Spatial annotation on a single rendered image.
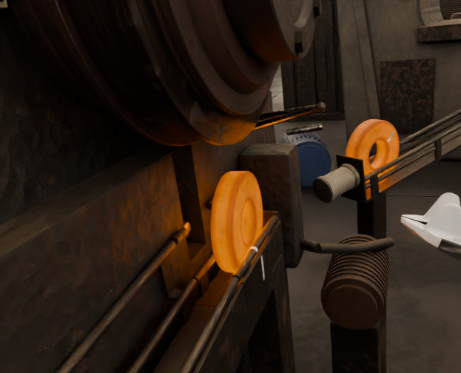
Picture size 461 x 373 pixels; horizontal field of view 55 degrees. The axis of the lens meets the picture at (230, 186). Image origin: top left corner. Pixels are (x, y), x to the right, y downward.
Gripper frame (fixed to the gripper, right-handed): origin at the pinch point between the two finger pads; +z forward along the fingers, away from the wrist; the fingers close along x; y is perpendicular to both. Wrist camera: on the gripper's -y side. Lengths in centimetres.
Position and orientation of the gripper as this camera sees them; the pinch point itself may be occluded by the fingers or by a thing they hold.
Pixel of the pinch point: (409, 226)
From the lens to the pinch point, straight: 63.0
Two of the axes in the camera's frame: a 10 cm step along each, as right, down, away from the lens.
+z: -9.2, -3.0, 2.5
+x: -3.5, 3.6, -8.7
